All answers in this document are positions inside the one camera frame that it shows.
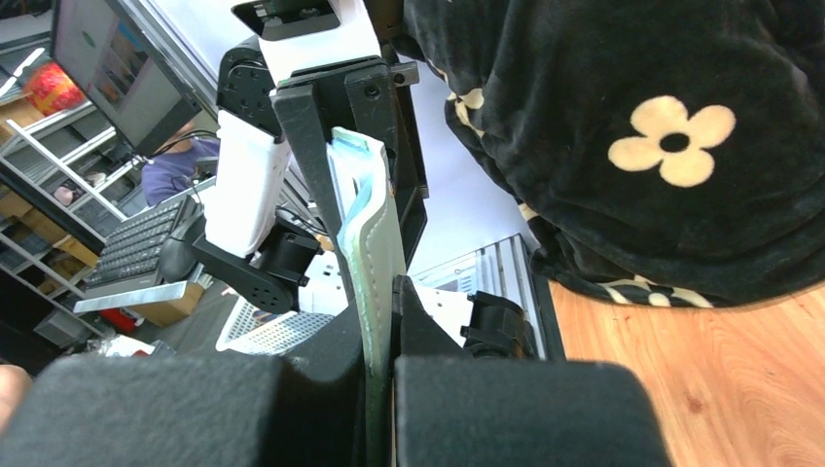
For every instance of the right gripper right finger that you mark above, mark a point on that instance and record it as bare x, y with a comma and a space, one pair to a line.
454, 408

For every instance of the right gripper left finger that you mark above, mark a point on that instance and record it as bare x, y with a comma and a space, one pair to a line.
303, 408

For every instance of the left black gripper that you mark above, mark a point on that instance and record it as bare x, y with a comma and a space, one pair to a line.
372, 96

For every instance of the mint green card holder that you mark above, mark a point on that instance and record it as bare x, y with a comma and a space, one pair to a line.
369, 240

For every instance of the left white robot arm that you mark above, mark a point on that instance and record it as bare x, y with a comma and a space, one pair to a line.
243, 241

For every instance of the white perforated basket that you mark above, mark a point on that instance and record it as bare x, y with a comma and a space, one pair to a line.
246, 333

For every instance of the black computer mouse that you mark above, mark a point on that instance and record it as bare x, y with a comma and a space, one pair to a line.
177, 257

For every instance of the black keyboard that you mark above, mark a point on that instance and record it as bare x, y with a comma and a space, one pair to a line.
130, 259

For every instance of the computer monitor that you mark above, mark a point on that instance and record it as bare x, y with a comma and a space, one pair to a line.
121, 71

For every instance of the metal shelving rack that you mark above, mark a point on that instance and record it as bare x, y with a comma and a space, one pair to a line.
67, 182

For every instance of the black floral blanket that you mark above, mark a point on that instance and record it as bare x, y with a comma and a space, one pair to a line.
666, 153

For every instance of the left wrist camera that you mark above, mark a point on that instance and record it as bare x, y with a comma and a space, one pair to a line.
299, 35

